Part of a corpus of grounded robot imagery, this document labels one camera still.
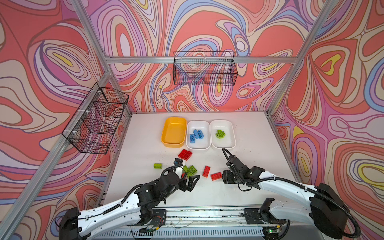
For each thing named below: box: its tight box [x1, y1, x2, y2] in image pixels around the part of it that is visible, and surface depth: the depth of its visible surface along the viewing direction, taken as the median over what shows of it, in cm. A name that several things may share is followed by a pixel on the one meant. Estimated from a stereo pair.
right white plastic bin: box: [209, 120, 237, 149], surface depth 106 cm
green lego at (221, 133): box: [216, 129, 226, 138], surface depth 104 cm
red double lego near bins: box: [178, 148, 193, 161], surface depth 96 cm
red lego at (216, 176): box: [210, 171, 222, 181], surface depth 88 cm
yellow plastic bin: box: [161, 116, 188, 148], surface depth 107 cm
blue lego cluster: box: [190, 134, 195, 144], surface depth 103 cm
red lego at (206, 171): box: [202, 165, 211, 178], surface depth 90 cm
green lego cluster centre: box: [183, 165, 198, 179], surface depth 88 cm
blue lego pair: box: [193, 129, 203, 140], surface depth 106 cm
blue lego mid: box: [197, 129, 205, 140], surface depth 106 cm
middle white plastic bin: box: [186, 120, 211, 150], surface depth 106 cm
